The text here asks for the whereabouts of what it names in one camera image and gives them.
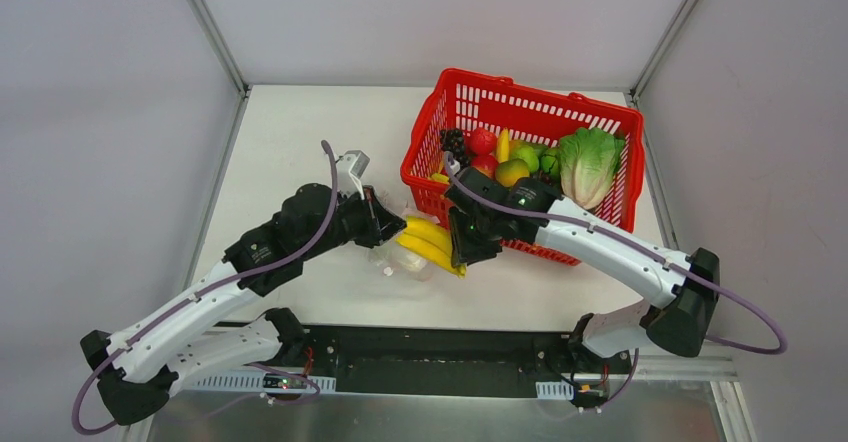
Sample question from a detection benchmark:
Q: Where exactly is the large green lettuce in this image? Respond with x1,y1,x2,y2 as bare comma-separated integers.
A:
558,128,625,210

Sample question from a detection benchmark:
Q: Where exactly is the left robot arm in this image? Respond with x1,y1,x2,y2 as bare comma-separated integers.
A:
80,184,406,426

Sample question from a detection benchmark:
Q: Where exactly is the yellow banana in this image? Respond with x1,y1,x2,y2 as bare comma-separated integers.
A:
495,128,511,163
396,216,467,278

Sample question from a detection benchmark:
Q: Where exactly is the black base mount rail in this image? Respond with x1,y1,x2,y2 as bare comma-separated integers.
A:
305,325,603,399

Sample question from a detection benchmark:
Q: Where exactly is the dark green pepper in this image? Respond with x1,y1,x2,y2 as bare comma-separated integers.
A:
539,147,560,179

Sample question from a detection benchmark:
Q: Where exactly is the clear zip top bag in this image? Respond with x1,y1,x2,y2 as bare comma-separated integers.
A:
367,206,465,281

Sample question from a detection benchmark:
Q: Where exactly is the dark purple grape bunch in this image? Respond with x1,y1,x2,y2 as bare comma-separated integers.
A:
439,128,471,169

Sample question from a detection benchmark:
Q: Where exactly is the light green lime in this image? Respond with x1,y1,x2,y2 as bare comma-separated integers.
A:
510,145,540,174

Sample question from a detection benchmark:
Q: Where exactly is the red apple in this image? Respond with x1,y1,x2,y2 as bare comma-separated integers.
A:
471,154,499,179

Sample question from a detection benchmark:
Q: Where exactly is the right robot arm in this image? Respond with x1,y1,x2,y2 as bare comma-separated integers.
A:
444,168,720,372

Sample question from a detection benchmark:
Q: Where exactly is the white green napa cabbage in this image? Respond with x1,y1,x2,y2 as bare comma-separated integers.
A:
389,245,429,275

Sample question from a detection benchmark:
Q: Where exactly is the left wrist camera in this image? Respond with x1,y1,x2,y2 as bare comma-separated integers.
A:
336,150,370,196

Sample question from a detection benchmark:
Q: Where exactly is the red plastic basket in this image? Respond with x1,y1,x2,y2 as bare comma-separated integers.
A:
400,68,645,276

